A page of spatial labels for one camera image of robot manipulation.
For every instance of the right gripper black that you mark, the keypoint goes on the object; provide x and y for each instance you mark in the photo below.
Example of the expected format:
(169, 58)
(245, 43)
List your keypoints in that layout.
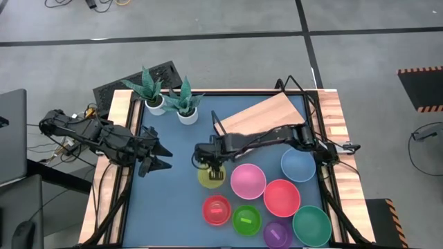
(207, 154)

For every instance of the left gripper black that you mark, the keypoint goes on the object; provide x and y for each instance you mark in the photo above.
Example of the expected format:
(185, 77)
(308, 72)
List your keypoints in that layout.
(143, 152)

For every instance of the small yellow bowl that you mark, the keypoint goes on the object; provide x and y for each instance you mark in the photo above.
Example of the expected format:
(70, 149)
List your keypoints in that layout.
(205, 180)

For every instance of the small red bowl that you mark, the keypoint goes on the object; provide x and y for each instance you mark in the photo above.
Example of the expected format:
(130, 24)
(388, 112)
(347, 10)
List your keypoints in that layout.
(211, 204)

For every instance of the large pink bowl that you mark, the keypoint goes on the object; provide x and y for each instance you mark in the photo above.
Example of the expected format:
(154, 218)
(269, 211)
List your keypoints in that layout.
(247, 181)

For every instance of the small green bowl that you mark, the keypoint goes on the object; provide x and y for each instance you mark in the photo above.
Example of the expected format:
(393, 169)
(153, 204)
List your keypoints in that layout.
(242, 228)

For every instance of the large red bowl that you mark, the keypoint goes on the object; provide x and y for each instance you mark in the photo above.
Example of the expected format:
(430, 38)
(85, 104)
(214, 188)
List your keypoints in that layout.
(282, 198)

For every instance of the large blue bowl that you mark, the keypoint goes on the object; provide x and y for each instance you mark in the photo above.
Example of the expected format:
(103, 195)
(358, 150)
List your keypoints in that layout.
(297, 167)

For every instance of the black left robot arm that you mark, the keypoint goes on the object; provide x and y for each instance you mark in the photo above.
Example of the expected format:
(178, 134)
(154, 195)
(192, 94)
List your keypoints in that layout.
(104, 138)

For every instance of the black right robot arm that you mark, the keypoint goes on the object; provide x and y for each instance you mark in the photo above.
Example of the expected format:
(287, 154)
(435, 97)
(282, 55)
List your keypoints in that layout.
(270, 135)

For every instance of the blue table mat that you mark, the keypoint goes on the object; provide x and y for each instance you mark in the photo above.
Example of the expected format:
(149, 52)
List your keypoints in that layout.
(166, 207)

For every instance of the snake plant in white pot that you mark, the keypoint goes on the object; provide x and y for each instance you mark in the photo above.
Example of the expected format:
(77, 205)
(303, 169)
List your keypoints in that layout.
(150, 90)
(185, 102)

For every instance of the black perforated floor panel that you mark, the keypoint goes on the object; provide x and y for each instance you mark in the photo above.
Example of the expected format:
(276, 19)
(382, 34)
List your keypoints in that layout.
(114, 93)

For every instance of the small purple bowl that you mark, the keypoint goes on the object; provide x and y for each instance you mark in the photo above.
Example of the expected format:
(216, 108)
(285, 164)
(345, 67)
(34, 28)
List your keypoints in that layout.
(284, 239)

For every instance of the large teal green bowl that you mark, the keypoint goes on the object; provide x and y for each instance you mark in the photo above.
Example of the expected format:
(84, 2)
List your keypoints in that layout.
(311, 226)

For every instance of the grey laptop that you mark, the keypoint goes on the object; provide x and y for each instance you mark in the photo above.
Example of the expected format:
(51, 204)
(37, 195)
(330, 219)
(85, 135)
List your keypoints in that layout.
(12, 138)

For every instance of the black computer mouse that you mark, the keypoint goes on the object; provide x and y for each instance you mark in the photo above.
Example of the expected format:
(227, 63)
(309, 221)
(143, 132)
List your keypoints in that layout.
(23, 237)

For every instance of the black power adapter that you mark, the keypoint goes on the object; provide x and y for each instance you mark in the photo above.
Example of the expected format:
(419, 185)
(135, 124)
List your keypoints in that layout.
(91, 3)

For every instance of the black mat with hazard stripes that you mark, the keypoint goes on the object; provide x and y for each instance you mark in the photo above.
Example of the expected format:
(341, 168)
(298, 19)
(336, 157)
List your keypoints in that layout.
(379, 221)
(422, 86)

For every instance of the black diagonal frame strut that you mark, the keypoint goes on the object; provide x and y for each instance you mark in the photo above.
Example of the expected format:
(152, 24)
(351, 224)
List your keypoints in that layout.
(110, 211)
(341, 211)

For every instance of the wooden shelf with black frame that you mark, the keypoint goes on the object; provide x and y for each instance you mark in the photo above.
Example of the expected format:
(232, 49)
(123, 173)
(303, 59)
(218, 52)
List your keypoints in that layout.
(263, 114)

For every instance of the black table frame rim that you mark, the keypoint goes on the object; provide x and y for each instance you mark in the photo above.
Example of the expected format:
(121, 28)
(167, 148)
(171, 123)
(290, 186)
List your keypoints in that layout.
(225, 92)

